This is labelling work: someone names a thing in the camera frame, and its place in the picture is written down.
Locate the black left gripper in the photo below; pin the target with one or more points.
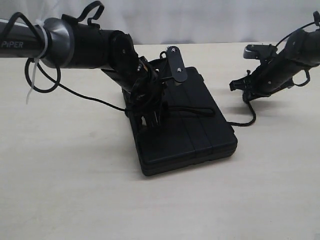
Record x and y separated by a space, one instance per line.
146 94

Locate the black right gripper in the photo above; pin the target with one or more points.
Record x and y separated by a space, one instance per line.
251 87

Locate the black plastic carrying case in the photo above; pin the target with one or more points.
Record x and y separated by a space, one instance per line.
183 139

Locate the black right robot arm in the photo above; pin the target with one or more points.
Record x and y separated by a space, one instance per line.
281 70

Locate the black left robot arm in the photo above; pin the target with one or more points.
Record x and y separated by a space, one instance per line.
64 43

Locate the white backdrop curtain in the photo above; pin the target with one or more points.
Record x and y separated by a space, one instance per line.
206 21

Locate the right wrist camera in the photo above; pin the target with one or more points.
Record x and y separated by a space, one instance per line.
259 51

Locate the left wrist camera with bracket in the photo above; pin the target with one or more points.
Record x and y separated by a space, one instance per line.
173 66

